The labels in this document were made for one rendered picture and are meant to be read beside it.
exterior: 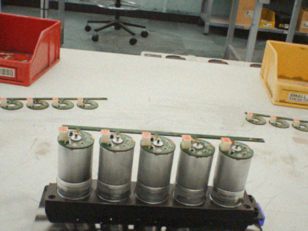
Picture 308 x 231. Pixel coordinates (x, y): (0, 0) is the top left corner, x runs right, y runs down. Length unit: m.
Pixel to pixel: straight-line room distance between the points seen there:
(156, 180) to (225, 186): 0.05
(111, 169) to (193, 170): 0.06
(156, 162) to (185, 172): 0.02
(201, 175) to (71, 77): 0.33
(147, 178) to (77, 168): 0.05
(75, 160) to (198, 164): 0.08
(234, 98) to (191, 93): 0.06
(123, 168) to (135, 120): 0.18
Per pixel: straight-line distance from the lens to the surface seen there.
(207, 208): 0.31
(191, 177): 0.30
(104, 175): 0.29
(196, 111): 0.51
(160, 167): 0.29
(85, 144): 0.29
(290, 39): 3.45
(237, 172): 0.30
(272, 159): 0.44
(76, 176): 0.29
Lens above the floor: 0.95
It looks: 24 degrees down
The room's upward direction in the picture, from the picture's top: 7 degrees clockwise
